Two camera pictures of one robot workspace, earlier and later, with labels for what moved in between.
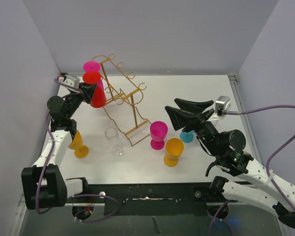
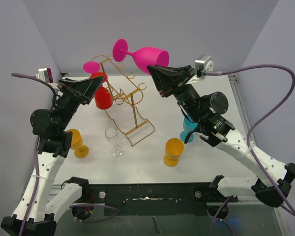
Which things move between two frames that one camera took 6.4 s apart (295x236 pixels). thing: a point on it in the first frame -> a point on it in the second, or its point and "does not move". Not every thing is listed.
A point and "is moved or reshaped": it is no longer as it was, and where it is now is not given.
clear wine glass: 111,132 does not move
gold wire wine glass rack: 122,96 does not move
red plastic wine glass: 99,100 is moved or reshaped
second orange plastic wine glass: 81,151 does not move
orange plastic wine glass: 174,147 does not move
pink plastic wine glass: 158,132 -> 143,57
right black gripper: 189,120 -> 165,77
